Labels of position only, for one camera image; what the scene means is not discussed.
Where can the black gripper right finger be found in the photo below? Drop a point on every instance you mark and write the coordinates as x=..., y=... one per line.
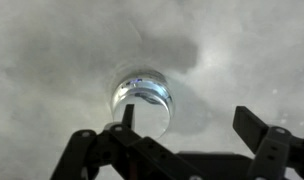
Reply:
x=248, y=128

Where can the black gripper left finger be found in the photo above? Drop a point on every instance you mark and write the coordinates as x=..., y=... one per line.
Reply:
x=129, y=116

